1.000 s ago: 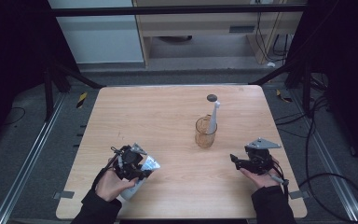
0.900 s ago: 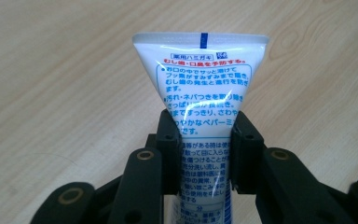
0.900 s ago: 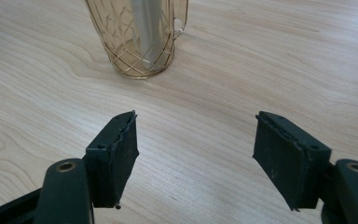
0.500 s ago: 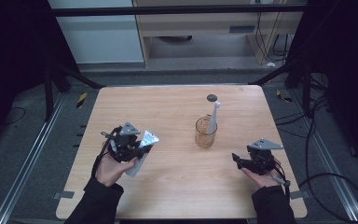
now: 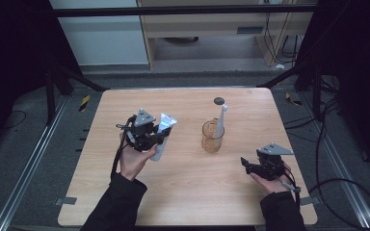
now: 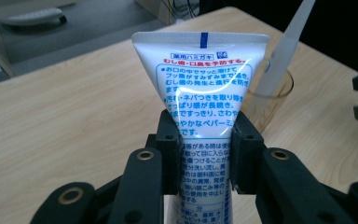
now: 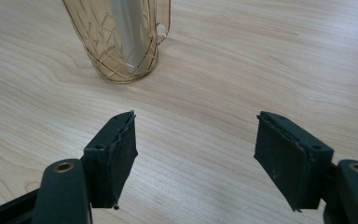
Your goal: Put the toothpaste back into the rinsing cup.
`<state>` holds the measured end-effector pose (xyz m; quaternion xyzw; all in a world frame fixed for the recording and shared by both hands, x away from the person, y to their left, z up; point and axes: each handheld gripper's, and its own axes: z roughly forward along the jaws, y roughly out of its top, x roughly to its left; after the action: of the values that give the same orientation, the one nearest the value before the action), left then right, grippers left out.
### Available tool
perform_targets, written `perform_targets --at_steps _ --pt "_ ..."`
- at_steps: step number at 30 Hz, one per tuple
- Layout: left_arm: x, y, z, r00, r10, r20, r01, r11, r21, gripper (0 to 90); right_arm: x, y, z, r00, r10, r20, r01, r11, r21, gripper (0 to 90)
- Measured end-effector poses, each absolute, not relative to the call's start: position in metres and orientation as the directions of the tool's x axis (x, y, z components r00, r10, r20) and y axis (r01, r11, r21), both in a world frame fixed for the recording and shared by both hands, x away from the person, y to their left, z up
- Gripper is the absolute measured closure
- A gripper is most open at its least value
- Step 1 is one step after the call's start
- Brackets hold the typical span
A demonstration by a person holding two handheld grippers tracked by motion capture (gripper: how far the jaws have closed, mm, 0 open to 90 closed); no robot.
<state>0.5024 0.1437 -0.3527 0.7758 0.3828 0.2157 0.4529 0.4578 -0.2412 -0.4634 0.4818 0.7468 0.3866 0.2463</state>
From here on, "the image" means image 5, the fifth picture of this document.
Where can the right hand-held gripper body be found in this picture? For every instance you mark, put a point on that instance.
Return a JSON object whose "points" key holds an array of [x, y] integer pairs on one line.
{"points": [[269, 166]]}

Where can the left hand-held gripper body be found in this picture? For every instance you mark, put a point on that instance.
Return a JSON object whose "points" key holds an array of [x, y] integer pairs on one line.
{"points": [[141, 134]]}

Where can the white toothpaste tube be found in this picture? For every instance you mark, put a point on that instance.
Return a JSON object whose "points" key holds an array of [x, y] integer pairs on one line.
{"points": [[167, 122]]}

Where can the amber transparent cup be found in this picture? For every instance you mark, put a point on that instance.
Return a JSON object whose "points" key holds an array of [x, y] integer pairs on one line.
{"points": [[211, 142]]}

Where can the white electric toothbrush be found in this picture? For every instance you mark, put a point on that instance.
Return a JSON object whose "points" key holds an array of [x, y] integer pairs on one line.
{"points": [[220, 125]]}

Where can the person's right hand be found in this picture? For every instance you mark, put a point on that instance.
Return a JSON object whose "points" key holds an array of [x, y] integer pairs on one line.
{"points": [[271, 186]]}

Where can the person's left hand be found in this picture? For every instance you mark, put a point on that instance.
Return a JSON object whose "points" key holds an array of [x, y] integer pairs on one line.
{"points": [[133, 162]]}

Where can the grey round table grommet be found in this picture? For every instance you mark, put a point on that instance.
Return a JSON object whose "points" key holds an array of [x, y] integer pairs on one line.
{"points": [[218, 100]]}

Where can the yellow black striped tape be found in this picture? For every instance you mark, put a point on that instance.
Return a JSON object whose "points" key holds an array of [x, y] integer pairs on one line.
{"points": [[84, 102], [293, 100]]}

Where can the black metal stand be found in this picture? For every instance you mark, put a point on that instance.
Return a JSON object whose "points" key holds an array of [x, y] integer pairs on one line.
{"points": [[49, 96], [317, 93]]}

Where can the small white floor object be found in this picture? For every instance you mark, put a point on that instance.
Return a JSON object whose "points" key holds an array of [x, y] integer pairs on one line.
{"points": [[280, 66]]}

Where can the white cabinet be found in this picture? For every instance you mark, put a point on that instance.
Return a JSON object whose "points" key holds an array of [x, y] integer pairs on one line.
{"points": [[102, 41]]}

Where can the light wooden desk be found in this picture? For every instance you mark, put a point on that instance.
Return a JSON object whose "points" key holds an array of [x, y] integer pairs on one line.
{"points": [[205, 25]]}

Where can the dark curtain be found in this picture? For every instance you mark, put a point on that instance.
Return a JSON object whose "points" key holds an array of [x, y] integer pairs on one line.
{"points": [[13, 64], [359, 80]]}

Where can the black horizontal bar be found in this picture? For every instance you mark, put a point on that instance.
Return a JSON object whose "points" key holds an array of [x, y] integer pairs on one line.
{"points": [[179, 10]]}

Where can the grey table bracket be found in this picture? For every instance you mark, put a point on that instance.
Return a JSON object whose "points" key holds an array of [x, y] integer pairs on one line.
{"points": [[66, 201], [311, 200]]}

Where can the aluminium floor rail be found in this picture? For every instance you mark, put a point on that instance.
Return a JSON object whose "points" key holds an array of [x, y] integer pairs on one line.
{"points": [[340, 166], [29, 163]]}

